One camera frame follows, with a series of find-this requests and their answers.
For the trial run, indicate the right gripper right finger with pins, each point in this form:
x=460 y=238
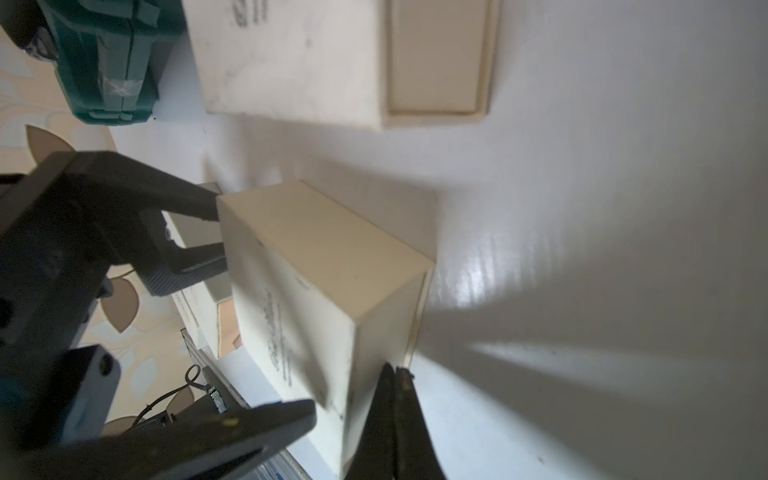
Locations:
x=415 y=457

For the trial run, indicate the cream jewelry box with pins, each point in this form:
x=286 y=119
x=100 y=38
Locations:
x=364 y=64
x=324 y=299

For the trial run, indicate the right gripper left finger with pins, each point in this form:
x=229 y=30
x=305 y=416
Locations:
x=375 y=457

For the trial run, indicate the green plastic tool case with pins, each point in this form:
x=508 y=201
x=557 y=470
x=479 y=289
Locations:
x=104 y=50

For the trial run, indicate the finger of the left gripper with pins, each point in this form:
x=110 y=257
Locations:
x=226 y=446

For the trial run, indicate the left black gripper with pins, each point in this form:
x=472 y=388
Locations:
x=54 y=271

